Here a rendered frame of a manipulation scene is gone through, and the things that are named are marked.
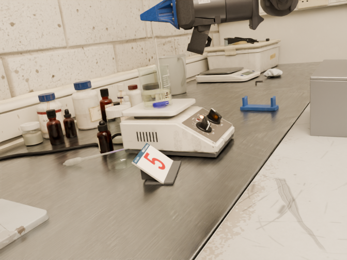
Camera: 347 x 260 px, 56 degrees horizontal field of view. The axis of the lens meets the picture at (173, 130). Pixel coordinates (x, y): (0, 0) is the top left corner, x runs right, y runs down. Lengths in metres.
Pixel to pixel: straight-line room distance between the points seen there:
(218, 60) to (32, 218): 1.40
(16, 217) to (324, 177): 0.43
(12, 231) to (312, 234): 0.35
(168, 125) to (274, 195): 0.24
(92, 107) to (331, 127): 0.59
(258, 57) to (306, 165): 1.15
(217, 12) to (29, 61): 0.59
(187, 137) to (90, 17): 0.72
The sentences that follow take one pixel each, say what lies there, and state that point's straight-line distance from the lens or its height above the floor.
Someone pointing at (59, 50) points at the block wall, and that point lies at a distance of 1.10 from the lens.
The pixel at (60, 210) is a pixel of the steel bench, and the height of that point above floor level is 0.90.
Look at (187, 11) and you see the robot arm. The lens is 0.55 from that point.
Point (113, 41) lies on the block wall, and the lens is 1.28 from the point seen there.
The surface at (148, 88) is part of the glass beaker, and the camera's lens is 0.63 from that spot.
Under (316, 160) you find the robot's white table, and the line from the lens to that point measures 0.58.
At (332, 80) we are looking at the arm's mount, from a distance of 0.67.
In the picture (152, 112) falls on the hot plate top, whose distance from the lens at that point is 0.62.
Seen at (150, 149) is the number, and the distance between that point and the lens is 0.58.
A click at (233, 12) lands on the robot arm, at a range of 0.62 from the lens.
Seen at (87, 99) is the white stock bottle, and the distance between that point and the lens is 0.92.
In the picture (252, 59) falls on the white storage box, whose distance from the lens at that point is 1.66.
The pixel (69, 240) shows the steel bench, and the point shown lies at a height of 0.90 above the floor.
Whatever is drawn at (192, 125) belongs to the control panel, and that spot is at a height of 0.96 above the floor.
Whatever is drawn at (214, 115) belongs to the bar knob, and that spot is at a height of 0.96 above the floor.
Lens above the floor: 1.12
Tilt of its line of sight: 16 degrees down
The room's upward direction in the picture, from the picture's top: 7 degrees counter-clockwise
